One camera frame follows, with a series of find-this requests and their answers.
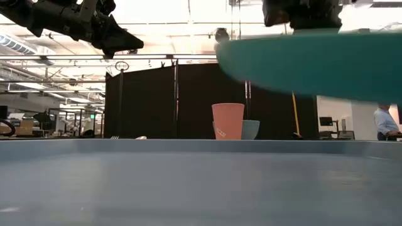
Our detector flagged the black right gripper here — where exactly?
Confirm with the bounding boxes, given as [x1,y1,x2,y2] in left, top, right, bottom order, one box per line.
[262,0,344,31]

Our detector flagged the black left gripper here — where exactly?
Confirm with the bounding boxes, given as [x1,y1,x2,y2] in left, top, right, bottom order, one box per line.
[28,0,145,60]

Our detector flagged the green plastic plate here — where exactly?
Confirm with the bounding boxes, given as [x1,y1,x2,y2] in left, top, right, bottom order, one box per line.
[215,30,402,106]

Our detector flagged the blue plastic bowl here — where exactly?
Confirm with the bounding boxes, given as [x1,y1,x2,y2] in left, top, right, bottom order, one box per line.
[241,119,261,141]

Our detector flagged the pink plastic cup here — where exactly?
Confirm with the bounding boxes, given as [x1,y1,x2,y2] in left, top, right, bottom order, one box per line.
[211,103,246,141]

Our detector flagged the black partition screen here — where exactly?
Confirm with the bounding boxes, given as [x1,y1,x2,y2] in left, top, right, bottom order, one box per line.
[104,62,318,141]

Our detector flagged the person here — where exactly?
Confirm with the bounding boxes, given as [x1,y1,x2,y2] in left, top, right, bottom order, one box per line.
[373,105,402,141]

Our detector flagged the cardboard box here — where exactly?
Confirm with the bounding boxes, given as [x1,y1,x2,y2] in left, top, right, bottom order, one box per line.
[0,119,35,136]

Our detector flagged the black stand with ring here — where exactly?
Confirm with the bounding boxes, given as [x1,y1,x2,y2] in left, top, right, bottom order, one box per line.
[114,60,130,139]

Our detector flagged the overhead camera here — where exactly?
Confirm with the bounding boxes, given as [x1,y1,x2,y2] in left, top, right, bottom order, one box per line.
[214,27,231,44]

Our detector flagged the yellow cable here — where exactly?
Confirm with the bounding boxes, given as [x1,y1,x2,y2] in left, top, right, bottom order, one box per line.
[291,91,300,136]

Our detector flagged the black looped cable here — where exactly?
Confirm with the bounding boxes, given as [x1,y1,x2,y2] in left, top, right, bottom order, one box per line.
[0,118,16,137]

